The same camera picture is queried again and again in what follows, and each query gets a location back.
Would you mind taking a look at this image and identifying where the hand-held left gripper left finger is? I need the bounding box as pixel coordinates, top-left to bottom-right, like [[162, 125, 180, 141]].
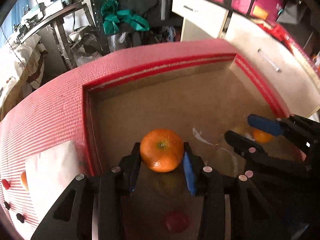
[[31, 142, 142, 240]]

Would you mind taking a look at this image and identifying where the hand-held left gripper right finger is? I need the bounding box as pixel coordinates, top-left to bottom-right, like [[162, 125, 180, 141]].
[[182, 142, 292, 240]]

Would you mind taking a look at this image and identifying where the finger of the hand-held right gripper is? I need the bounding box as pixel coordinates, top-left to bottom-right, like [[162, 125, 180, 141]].
[[224, 130, 307, 178], [247, 114, 316, 151]]

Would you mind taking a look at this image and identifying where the small orange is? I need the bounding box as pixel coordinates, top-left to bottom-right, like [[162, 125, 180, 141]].
[[252, 129, 274, 144]]

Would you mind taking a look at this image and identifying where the large orange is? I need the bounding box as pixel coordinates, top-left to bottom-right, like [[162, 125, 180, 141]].
[[20, 170, 29, 192], [139, 129, 184, 173]]

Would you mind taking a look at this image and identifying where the red cardboard box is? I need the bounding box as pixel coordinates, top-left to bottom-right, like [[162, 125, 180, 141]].
[[82, 52, 307, 240]]

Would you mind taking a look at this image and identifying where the white tissue pack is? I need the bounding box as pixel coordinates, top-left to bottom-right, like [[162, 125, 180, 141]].
[[25, 140, 88, 207]]

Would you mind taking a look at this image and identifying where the white drawer cabinet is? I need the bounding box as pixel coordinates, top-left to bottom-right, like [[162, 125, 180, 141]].
[[171, 0, 320, 118]]

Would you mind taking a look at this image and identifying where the red cloth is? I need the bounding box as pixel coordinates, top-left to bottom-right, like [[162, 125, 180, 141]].
[[260, 21, 293, 45]]

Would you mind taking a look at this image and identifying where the green cloth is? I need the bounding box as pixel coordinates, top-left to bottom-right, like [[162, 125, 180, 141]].
[[100, 0, 150, 34]]

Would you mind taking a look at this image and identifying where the spotted quilt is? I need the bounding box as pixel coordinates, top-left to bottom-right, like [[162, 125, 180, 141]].
[[0, 34, 49, 120]]

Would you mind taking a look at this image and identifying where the black metal shelf rack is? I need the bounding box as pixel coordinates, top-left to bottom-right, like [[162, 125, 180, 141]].
[[86, 0, 110, 55]]

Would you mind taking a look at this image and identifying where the metal table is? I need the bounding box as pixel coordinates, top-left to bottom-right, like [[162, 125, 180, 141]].
[[32, 1, 87, 70]]

